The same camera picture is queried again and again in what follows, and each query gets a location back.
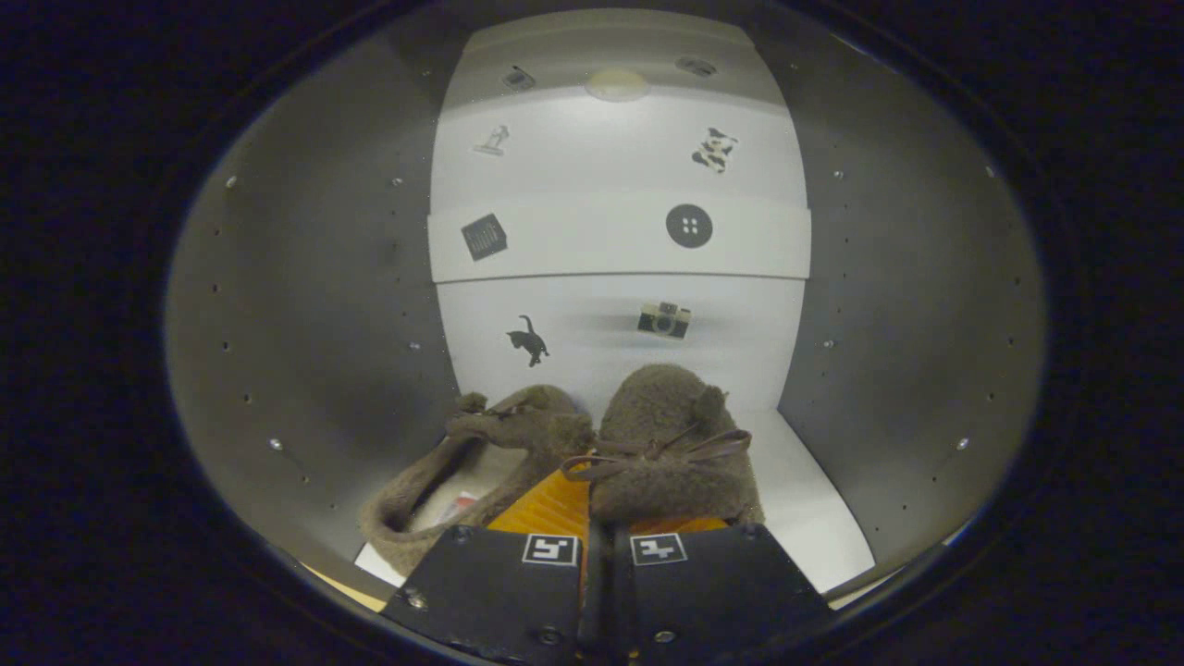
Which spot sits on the brown fuzzy shoe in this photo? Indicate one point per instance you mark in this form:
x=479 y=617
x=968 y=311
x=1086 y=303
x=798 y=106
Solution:
x=518 y=430
x=661 y=435

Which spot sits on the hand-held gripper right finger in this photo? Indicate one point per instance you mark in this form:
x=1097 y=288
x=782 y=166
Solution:
x=721 y=592

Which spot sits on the round puck light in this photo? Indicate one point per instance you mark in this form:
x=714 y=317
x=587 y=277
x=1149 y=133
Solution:
x=617 y=85

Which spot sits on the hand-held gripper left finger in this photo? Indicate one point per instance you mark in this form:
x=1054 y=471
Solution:
x=490 y=592

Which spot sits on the grey shoe cabinet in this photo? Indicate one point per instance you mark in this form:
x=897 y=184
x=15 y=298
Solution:
x=305 y=305

